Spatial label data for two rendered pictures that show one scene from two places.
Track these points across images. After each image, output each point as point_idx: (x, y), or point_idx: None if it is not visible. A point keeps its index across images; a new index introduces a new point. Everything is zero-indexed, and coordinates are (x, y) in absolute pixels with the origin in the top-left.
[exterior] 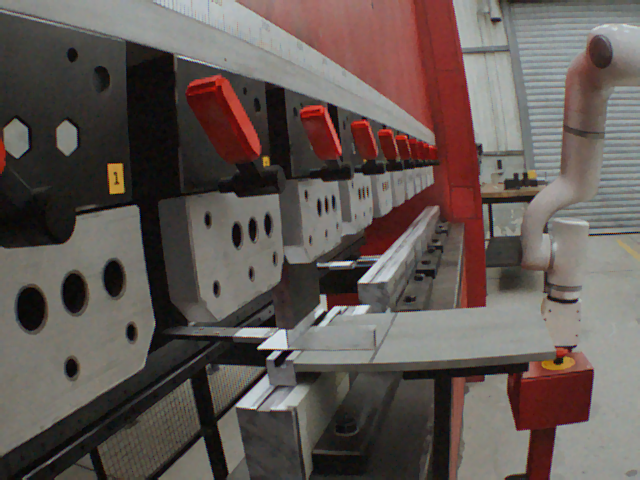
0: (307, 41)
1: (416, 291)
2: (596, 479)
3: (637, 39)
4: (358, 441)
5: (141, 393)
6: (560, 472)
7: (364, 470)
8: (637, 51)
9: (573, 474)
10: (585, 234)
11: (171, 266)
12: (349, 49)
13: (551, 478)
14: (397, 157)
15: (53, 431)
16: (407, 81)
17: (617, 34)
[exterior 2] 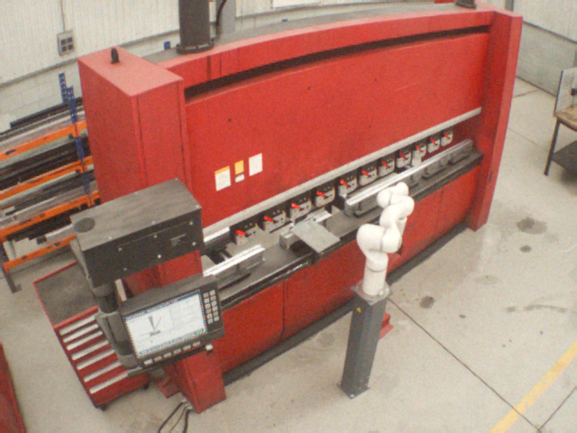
0: (304, 182)
1: (370, 206)
2: (448, 308)
3: (383, 201)
4: (297, 246)
5: None
6: (443, 295)
7: (296, 252)
8: (381, 204)
9: (444, 299)
10: (399, 224)
11: (263, 226)
12: (333, 164)
13: (436, 295)
14: (372, 169)
15: None
16: (416, 121)
17: (379, 198)
